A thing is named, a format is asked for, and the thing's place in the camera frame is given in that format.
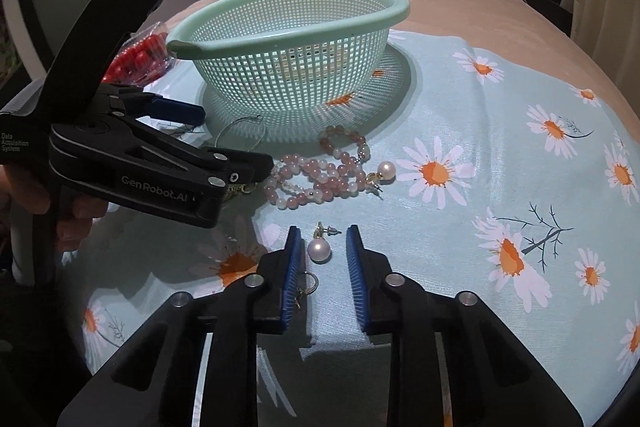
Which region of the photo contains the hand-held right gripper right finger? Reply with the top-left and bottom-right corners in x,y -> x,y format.
345,224 -> 585,427

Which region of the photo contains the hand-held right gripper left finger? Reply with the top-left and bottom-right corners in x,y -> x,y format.
56,226 -> 306,427

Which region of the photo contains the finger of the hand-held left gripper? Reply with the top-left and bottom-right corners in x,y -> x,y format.
131,127 -> 275,188
96,84 -> 207,128

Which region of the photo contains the gold chain pendant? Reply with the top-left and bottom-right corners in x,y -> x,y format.
224,181 -> 257,204

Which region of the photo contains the white pearl stud earring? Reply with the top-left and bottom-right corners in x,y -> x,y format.
365,161 -> 397,200
306,222 -> 342,264

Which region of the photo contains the mint green plastic basket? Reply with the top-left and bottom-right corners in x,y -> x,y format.
166,0 -> 412,118

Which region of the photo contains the person's left hand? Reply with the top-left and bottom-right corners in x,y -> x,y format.
0,164 -> 120,254

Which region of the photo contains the thin silver hoop earring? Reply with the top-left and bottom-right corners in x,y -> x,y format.
215,115 -> 266,154

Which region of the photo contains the bag of red beads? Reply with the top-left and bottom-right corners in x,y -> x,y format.
102,21 -> 177,86

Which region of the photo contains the daisy print teal cloth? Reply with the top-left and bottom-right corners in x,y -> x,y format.
62,27 -> 640,427

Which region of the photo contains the beige bedspread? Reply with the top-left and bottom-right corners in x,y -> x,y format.
165,0 -> 640,122

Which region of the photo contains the small gold ring earring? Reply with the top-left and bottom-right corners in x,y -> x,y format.
294,271 -> 319,311

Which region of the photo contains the pale pink bead bracelet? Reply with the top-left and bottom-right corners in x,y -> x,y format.
264,154 -> 321,209

